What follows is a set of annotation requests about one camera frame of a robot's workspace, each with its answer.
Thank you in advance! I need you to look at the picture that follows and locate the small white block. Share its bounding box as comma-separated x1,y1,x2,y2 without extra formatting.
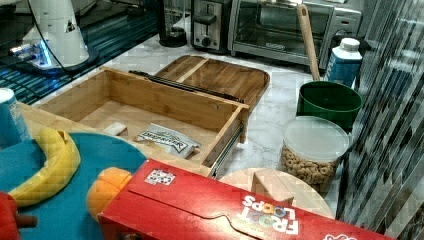
103,122,128,136

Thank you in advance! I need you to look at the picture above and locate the blue bottle white cap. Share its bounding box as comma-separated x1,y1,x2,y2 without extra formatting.
324,38,362,87

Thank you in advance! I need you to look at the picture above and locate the silver toaster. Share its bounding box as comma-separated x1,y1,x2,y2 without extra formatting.
191,0,233,54

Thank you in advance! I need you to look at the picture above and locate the teal plate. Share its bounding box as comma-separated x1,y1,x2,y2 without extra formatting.
0,133,146,240

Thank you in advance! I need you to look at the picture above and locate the clear cereal jar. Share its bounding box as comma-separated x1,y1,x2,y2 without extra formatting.
280,116,350,196

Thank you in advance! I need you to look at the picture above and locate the red toy apple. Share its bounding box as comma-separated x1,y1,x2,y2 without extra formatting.
0,192,38,240

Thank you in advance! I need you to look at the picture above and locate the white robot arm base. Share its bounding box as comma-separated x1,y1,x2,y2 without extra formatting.
9,0,98,72

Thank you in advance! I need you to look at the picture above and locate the bamboo drawer cabinet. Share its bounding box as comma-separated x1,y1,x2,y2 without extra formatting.
18,101,214,178

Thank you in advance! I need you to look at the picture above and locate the glass french press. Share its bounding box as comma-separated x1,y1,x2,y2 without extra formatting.
158,0,187,48

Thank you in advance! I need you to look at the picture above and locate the white snack packet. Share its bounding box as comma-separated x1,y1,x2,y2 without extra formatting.
133,123,202,158

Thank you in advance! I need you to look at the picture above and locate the blue paper cup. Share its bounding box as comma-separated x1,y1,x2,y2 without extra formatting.
0,88,31,149

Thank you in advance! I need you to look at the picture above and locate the yellow toy banana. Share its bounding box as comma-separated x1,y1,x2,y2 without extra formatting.
8,128,81,207

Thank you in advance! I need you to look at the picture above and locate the silver toaster oven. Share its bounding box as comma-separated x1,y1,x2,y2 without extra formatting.
228,0,362,69

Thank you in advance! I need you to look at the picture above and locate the wooden serving tray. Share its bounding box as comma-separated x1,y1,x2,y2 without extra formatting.
156,55,270,111

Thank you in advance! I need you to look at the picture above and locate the orange toy fruit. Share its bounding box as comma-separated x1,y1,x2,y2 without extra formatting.
86,167,132,222

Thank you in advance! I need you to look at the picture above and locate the wooden spoon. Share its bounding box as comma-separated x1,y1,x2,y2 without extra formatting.
297,4,320,81

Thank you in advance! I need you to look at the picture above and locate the green plastic cup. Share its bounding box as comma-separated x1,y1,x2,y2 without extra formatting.
296,81,362,132

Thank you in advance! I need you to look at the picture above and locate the red Froot Loops box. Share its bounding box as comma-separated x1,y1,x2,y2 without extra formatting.
99,159,394,240

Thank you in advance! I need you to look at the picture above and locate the bamboo drawer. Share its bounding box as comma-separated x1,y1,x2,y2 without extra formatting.
37,68,249,178

